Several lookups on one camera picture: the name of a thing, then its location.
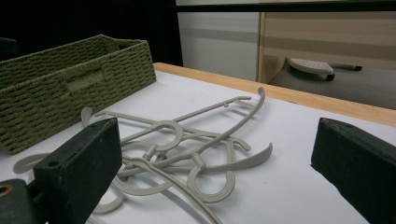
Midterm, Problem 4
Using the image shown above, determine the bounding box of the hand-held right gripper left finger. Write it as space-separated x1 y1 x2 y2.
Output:
33 117 123 224

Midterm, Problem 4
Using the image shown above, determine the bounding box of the white cabinet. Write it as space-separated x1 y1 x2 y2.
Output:
177 11 262 82

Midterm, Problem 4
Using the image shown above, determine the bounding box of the green woven basket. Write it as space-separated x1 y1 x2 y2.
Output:
0 34 157 156

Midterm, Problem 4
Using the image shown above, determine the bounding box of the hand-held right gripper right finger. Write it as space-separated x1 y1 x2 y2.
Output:
310 117 396 224

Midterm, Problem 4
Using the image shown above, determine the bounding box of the dark chair base leg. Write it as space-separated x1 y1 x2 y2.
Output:
331 63 364 72

